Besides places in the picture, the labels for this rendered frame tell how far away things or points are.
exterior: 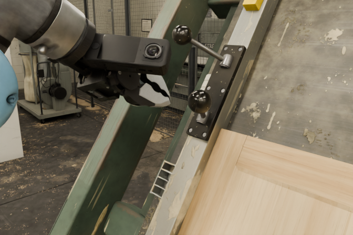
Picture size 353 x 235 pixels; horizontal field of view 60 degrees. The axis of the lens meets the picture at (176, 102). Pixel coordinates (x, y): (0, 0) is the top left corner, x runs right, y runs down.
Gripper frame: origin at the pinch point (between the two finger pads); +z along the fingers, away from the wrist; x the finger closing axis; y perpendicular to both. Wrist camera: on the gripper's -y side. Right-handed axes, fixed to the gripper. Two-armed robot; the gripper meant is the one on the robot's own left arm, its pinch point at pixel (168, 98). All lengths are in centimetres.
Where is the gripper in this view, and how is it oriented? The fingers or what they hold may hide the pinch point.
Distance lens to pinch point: 54.6
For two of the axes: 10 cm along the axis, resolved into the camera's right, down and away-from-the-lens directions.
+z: 5.7, 4.2, 7.1
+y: -8.1, 1.5, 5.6
